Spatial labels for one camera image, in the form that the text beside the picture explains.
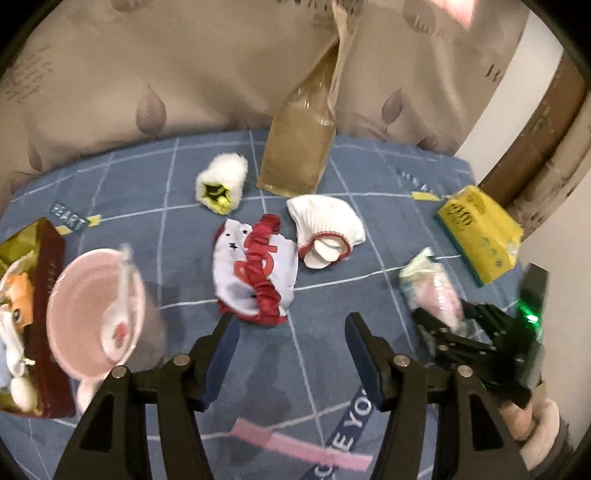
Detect brown wooden headboard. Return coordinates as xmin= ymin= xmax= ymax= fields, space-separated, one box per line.
xmin=478 ymin=51 xmax=589 ymax=227

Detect kraft paper bag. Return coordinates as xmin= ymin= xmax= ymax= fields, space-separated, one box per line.
xmin=255 ymin=0 xmax=360 ymax=197

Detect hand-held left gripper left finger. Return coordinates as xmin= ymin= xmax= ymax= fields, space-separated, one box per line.
xmin=53 ymin=313 xmax=241 ymax=480

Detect yellow tissue packet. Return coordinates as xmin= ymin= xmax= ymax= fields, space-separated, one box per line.
xmin=437 ymin=185 xmax=526 ymax=286

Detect person's right forearm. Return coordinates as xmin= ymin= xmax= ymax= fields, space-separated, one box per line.
xmin=499 ymin=397 xmax=575 ymax=472

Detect beige leaf printed quilt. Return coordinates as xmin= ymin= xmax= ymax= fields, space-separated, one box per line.
xmin=0 ymin=0 xmax=532 ymax=204

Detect white red printed cloth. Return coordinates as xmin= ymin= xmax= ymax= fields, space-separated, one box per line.
xmin=212 ymin=213 xmax=299 ymax=328

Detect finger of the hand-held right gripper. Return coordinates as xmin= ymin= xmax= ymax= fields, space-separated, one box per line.
xmin=463 ymin=301 xmax=512 ymax=343
xmin=412 ymin=306 xmax=498 ymax=367

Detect pink bowl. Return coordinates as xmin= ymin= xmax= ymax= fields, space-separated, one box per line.
xmin=46 ymin=248 xmax=147 ymax=414

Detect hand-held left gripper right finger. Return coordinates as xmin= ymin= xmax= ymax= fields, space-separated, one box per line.
xmin=345 ymin=312 xmax=532 ymax=480

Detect white knit glove red trim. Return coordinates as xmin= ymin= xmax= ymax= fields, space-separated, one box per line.
xmin=285 ymin=195 xmax=366 ymax=271

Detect white plastic spoon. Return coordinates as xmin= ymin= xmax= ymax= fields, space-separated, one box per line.
xmin=100 ymin=244 xmax=137 ymax=363

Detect orange plush toy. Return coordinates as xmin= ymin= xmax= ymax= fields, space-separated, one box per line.
xmin=0 ymin=261 xmax=38 ymax=328

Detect blue checked bed sheet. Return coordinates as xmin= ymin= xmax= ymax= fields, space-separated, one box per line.
xmin=0 ymin=129 xmax=555 ymax=480

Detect red box gold lining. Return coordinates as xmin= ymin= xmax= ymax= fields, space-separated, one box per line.
xmin=0 ymin=218 xmax=77 ymax=420

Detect white floral printed packet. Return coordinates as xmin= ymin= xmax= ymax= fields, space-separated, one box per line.
xmin=398 ymin=248 xmax=466 ymax=334

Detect white fluffy sock yellow lining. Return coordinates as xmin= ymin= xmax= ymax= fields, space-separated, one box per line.
xmin=195 ymin=154 xmax=249 ymax=216

